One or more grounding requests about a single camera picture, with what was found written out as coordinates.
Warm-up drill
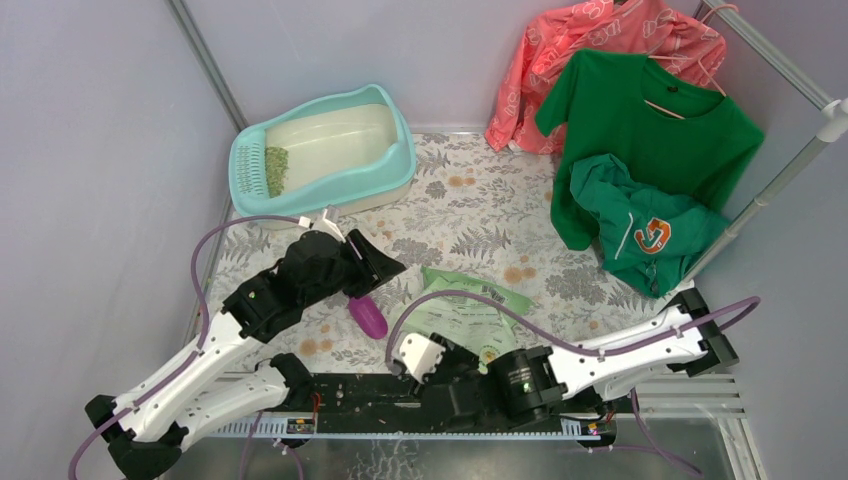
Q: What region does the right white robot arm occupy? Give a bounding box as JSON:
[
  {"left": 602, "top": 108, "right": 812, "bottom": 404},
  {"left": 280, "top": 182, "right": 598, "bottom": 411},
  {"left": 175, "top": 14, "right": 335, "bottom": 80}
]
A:
[{"left": 386, "top": 289, "right": 750, "bottom": 433}]

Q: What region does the pink clothes hanger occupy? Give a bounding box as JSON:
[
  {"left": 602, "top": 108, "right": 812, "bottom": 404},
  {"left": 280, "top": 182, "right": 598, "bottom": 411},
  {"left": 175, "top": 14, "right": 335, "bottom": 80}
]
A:
[{"left": 643, "top": 3, "right": 740, "bottom": 121}]

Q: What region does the metal clothes rack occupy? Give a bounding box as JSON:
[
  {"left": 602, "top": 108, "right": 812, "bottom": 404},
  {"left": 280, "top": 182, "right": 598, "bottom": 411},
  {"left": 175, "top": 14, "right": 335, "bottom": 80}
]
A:
[{"left": 669, "top": 0, "right": 848, "bottom": 364}]

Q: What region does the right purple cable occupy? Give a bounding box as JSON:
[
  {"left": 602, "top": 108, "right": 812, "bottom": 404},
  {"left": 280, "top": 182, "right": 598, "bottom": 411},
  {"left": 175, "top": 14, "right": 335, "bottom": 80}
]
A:
[{"left": 384, "top": 290, "right": 763, "bottom": 478}]

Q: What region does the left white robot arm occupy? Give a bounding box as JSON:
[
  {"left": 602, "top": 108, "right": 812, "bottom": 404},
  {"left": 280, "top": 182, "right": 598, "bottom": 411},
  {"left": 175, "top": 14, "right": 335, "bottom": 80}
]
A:
[{"left": 85, "top": 208, "right": 406, "bottom": 479}]

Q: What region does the green t-shirt on hanger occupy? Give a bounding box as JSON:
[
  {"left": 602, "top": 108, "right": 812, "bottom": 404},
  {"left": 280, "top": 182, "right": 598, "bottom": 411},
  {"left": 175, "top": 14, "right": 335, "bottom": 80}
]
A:
[{"left": 534, "top": 49, "right": 764, "bottom": 250}]

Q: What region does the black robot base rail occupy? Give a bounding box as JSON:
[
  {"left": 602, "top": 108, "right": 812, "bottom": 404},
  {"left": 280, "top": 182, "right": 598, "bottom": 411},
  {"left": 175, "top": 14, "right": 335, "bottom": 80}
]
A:
[{"left": 298, "top": 374, "right": 633, "bottom": 439}]

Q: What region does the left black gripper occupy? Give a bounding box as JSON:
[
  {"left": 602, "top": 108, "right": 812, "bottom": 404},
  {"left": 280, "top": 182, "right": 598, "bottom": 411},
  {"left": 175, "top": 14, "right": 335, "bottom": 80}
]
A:
[{"left": 301, "top": 229, "right": 407, "bottom": 310}]

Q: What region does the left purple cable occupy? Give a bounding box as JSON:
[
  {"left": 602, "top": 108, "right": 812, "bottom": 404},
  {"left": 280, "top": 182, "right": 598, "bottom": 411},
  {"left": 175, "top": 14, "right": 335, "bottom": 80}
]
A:
[{"left": 68, "top": 213, "right": 313, "bottom": 480}]

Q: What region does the green litter pile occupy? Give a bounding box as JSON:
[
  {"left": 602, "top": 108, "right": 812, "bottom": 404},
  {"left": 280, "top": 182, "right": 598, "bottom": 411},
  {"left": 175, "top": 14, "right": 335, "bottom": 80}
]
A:
[{"left": 265, "top": 146, "right": 289, "bottom": 198}]

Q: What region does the green cat litter bag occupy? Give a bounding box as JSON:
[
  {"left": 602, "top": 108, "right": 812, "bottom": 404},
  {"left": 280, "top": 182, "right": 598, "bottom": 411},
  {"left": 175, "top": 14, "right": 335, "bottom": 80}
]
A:
[{"left": 401, "top": 267, "right": 534, "bottom": 372}]

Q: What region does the floral patterned mat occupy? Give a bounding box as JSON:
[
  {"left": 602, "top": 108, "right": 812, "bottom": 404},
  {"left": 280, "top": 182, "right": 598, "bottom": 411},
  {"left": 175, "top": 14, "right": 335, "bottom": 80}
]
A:
[{"left": 207, "top": 134, "right": 671, "bottom": 373}]

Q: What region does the purple cable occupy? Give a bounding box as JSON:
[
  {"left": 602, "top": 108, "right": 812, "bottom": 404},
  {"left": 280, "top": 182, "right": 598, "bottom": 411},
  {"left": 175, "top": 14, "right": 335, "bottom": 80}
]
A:
[
  {"left": 384, "top": 290, "right": 763, "bottom": 478},
  {"left": 68, "top": 213, "right": 313, "bottom": 480}
]

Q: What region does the teal cat litter box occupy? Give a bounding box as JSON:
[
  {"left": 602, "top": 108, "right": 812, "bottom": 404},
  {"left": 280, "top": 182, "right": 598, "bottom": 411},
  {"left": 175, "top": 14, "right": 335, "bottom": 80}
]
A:
[{"left": 228, "top": 84, "right": 418, "bottom": 229}]

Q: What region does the green jersey with orange logo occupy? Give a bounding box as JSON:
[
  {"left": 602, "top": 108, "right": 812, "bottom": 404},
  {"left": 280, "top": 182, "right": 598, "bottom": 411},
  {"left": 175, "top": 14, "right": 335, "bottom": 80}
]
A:
[{"left": 569, "top": 154, "right": 729, "bottom": 298}]

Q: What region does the pink patterned garment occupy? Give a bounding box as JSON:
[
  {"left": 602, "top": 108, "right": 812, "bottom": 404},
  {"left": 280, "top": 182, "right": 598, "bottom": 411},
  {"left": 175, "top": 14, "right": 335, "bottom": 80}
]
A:
[{"left": 484, "top": 0, "right": 727, "bottom": 154}]

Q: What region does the purple litter scoop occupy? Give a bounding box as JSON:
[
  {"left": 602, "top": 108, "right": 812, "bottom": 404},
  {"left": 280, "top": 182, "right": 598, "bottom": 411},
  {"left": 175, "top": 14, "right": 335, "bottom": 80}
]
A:
[{"left": 347, "top": 296, "right": 388, "bottom": 340}]

